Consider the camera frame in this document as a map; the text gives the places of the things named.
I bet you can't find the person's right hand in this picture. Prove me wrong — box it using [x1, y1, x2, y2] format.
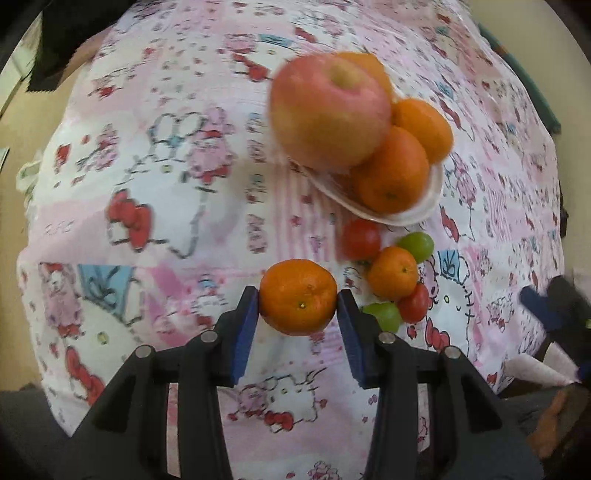
[526, 390, 570, 459]

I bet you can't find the round orange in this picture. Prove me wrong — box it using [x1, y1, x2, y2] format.
[392, 98, 454, 164]
[352, 126, 431, 214]

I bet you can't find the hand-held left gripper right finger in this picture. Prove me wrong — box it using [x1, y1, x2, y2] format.
[337, 290, 546, 480]

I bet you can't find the teal bed frame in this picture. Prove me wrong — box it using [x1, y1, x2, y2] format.
[478, 23, 561, 134]

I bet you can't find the red apple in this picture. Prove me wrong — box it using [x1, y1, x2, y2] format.
[269, 54, 393, 169]

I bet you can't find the red cherry tomato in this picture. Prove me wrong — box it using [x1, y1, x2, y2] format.
[341, 218, 382, 260]
[397, 282, 431, 324]

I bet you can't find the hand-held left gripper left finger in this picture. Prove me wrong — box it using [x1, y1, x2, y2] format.
[69, 285, 259, 480]

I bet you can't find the large knobbed orange citrus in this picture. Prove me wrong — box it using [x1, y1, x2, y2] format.
[335, 52, 394, 100]

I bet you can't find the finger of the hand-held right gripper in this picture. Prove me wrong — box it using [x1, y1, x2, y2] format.
[521, 275, 591, 330]

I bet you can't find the small tangerine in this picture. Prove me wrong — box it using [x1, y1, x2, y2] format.
[259, 259, 339, 337]
[367, 246, 420, 299]

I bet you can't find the pink and white plate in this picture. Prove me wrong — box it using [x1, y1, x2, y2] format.
[288, 157, 444, 227]

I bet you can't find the green cherry tomato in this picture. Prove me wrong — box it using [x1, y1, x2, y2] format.
[397, 232, 435, 264]
[361, 302, 402, 334]

